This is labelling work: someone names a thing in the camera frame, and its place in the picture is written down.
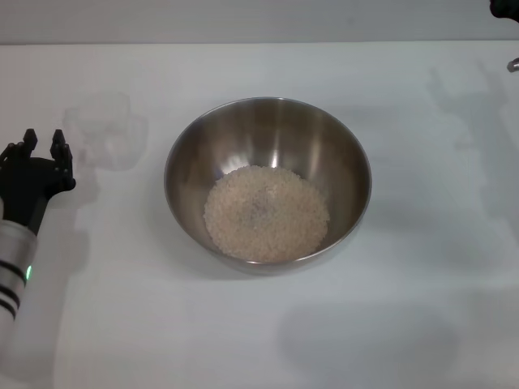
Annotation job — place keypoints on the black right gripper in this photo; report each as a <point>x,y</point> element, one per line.
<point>507,7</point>

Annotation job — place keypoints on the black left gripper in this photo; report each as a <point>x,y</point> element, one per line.
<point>28,182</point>

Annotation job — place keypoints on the clear plastic measuring cup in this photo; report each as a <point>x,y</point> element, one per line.
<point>109,133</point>

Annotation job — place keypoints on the stainless steel mixing bowl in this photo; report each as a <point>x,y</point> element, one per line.
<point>259,138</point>

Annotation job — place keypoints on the white rice grains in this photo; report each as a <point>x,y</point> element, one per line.
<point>267,215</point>

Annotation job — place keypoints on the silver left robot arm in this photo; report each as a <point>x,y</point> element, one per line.
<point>14,259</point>

